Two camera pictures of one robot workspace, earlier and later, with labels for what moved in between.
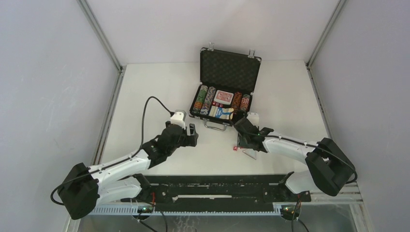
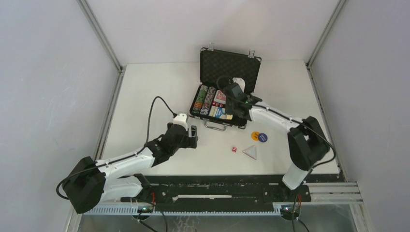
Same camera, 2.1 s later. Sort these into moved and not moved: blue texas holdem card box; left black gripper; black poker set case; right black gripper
Moved: right black gripper
Not moved: left black gripper; black poker set case; blue texas holdem card box
